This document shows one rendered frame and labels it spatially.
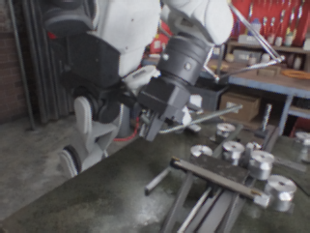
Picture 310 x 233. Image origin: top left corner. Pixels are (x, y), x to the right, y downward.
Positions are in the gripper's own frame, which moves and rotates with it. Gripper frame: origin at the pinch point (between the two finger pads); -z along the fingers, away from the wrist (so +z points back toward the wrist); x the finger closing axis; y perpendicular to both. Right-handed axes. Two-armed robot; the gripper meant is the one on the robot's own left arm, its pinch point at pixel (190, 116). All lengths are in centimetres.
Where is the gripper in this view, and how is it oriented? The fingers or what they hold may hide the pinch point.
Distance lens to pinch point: 62.2
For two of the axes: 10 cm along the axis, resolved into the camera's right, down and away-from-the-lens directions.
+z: -6.1, -3.5, 7.1
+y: 7.9, -2.2, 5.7
